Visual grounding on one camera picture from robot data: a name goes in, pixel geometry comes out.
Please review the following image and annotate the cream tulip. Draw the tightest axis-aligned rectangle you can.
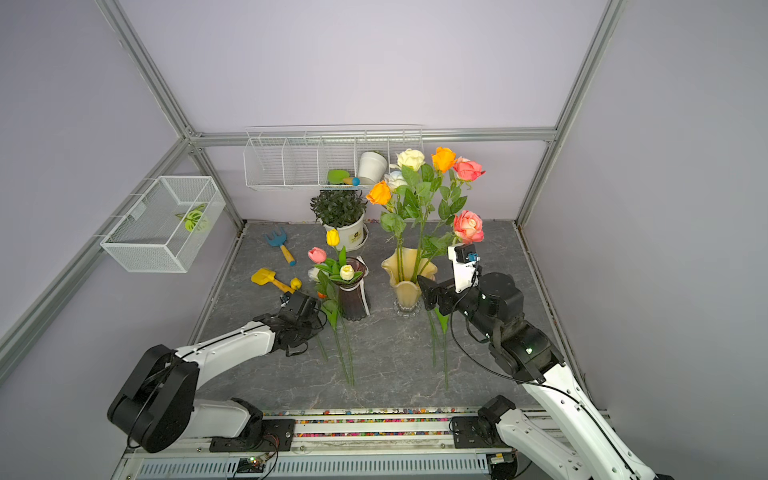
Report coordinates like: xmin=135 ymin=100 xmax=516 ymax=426
xmin=330 ymin=264 xmax=364 ymax=285

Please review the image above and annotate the pink tulip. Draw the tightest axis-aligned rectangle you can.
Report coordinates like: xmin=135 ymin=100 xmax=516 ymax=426
xmin=308 ymin=247 xmax=332 ymax=280

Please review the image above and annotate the pink rose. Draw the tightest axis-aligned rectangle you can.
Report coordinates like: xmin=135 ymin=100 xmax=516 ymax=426
xmin=454 ymin=157 xmax=485 ymax=214
xmin=419 ymin=209 xmax=486 ymax=283

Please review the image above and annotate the orange rose tall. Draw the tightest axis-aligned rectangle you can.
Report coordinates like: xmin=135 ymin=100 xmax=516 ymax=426
xmin=413 ymin=146 xmax=458 ymax=265

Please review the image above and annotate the white rose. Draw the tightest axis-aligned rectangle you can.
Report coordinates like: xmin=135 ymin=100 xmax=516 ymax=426
xmin=385 ymin=170 xmax=414 ymax=196

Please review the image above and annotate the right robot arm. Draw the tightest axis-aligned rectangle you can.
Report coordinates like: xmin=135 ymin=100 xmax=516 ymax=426
xmin=418 ymin=273 xmax=660 ymax=479

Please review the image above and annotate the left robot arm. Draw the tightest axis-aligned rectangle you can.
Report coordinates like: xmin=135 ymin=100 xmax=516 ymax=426
xmin=107 ymin=293 xmax=325 ymax=453

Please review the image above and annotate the dark red glass vase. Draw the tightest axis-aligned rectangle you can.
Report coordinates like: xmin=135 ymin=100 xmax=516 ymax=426
xmin=332 ymin=256 xmax=370 ymax=321

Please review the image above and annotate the yellow toy shovel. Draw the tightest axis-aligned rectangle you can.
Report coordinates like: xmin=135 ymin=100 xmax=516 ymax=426
xmin=251 ymin=268 xmax=295 ymax=293

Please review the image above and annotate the blue toy rake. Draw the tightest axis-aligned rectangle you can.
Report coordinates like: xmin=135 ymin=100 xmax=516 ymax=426
xmin=264 ymin=228 xmax=296 ymax=266

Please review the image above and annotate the yellow wavy glass vase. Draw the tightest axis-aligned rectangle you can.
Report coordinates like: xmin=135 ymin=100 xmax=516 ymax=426
xmin=381 ymin=248 xmax=438 ymax=316

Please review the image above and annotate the potted green plant white pot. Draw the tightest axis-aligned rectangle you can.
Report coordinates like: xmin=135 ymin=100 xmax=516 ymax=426
xmin=309 ymin=189 xmax=367 ymax=252

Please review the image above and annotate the green toy trowel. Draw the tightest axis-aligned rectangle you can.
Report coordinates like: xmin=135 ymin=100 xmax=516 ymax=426
xmin=327 ymin=169 xmax=360 ymax=186

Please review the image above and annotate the white empty flower pot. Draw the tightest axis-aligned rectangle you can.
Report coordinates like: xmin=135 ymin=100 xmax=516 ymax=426
xmin=357 ymin=151 xmax=389 ymax=185

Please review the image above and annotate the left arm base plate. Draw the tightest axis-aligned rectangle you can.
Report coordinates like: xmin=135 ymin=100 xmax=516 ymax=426
xmin=209 ymin=419 xmax=296 ymax=453

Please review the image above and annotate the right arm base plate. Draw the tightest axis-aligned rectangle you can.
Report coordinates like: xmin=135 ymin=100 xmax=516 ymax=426
xmin=448 ymin=416 xmax=497 ymax=449

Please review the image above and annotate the aluminium rail frame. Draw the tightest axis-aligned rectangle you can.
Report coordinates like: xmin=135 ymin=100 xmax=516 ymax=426
xmin=113 ymin=407 xmax=613 ymax=480

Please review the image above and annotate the white wire wall shelf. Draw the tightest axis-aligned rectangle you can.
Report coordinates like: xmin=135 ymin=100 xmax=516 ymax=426
xmin=243 ymin=125 xmax=423 ymax=190

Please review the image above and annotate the white wire side basket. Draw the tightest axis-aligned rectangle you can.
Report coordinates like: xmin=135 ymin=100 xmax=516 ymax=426
xmin=100 ymin=176 xmax=225 ymax=274

